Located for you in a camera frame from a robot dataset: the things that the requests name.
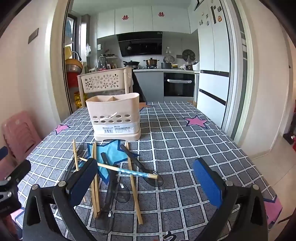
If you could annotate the white refrigerator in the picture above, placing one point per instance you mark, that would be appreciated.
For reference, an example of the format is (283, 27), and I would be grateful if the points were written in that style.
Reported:
(212, 69)

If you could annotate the red fire extinguisher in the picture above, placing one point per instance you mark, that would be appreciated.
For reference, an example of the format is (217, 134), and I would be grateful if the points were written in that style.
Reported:
(294, 143)

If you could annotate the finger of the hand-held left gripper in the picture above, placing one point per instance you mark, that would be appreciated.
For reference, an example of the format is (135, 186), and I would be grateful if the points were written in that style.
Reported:
(2, 153)
(16, 172)

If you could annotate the white upper kitchen cabinets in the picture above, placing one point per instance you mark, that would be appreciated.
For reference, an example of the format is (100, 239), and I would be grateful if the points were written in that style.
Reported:
(138, 20)

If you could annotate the black range hood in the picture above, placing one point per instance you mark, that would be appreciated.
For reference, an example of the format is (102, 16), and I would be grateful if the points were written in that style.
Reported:
(141, 45)

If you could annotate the grey wall switch panel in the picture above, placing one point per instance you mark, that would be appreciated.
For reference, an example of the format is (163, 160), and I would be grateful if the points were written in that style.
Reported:
(33, 36)

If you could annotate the white rice cooker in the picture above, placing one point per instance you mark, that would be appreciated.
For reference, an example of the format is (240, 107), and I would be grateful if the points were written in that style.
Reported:
(196, 66)

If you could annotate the white door frame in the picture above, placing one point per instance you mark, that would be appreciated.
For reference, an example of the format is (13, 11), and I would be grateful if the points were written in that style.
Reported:
(238, 69)

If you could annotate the red and yellow container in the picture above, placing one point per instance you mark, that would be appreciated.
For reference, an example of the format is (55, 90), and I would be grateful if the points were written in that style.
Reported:
(73, 67)

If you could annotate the red paper cabinet decoration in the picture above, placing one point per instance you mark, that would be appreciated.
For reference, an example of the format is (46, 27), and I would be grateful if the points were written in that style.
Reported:
(122, 16)
(160, 14)

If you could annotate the gold tinsel bundle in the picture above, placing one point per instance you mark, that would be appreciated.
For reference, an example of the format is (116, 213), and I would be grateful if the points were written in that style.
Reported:
(78, 99)

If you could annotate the blue patterned bamboo chopstick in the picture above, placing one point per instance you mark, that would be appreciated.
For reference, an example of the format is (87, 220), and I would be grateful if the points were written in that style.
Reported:
(129, 171)

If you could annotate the pink plastic stool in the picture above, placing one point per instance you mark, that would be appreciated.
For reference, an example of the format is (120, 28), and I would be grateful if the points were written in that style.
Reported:
(18, 134)

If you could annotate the beige flower-cutout basket cart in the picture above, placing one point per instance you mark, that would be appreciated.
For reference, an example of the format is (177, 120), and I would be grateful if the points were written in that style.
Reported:
(104, 81)

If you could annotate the black cooking pot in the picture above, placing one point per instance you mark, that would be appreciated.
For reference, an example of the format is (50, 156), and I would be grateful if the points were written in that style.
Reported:
(166, 65)

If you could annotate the black wok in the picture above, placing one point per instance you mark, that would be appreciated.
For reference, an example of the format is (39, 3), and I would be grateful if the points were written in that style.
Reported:
(131, 63)

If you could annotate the hanging plastic bag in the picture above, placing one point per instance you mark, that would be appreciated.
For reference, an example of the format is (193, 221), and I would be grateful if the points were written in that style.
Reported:
(88, 49)

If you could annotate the beige plastic utensil holder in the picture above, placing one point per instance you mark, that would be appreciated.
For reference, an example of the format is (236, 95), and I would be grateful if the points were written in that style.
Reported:
(115, 109)

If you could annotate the grey checked star tablecloth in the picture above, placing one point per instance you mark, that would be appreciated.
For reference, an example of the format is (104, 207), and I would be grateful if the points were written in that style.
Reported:
(185, 148)

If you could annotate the golden cooking pot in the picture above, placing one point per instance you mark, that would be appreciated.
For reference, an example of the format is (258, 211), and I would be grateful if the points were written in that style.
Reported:
(151, 62)

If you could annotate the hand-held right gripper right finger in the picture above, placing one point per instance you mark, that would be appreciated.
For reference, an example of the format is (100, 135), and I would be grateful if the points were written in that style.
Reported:
(205, 183)

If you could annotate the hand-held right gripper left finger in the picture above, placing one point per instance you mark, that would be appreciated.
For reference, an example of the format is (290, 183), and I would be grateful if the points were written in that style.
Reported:
(84, 180)

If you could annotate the round metal steamer rack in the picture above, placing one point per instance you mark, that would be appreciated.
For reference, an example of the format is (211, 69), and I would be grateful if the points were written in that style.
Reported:
(188, 55)

